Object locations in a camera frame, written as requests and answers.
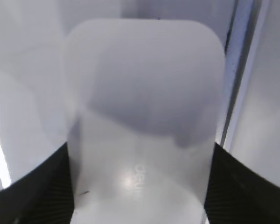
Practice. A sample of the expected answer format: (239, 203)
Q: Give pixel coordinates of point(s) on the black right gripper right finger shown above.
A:
(237, 195)

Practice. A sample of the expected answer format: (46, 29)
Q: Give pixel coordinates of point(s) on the white board eraser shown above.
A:
(143, 100)

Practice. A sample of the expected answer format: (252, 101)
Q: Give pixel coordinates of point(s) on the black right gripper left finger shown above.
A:
(43, 196)

